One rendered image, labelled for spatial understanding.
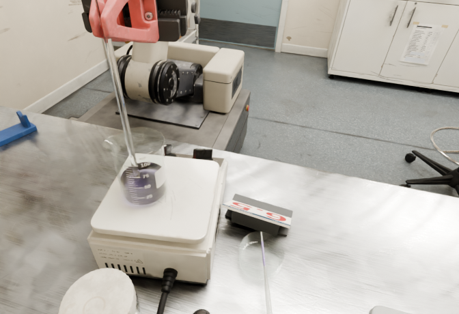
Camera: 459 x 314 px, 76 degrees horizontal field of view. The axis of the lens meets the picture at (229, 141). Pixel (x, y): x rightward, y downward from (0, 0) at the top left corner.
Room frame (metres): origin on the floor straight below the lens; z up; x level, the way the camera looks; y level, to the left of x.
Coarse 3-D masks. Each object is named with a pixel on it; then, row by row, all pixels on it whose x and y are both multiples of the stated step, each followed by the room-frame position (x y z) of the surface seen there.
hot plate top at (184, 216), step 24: (168, 168) 0.27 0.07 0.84; (192, 168) 0.27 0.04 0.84; (216, 168) 0.27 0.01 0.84; (120, 192) 0.22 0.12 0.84; (168, 192) 0.23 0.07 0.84; (192, 192) 0.23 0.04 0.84; (96, 216) 0.19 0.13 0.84; (120, 216) 0.19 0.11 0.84; (144, 216) 0.19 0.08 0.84; (168, 216) 0.19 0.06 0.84; (192, 216) 0.20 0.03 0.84; (168, 240) 0.17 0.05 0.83; (192, 240) 0.17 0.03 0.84
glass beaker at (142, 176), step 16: (144, 128) 0.25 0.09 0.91; (112, 144) 0.23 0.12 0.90; (144, 144) 0.25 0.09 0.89; (160, 144) 0.22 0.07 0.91; (128, 160) 0.20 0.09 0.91; (144, 160) 0.20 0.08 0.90; (160, 160) 0.22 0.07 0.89; (128, 176) 0.20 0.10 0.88; (144, 176) 0.20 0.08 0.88; (160, 176) 0.21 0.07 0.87; (128, 192) 0.20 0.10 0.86; (144, 192) 0.20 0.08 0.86; (160, 192) 0.21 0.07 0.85; (144, 208) 0.20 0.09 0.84
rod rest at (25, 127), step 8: (16, 112) 0.45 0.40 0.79; (24, 120) 0.44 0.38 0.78; (8, 128) 0.43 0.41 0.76; (16, 128) 0.43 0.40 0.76; (24, 128) 0.43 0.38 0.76; (32, 128) 0.44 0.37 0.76; (0, 136) 0.41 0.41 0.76; (8, 136) 0.41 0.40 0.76; (16, 136) 0.42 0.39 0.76; (0, 144) 0.39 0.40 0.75
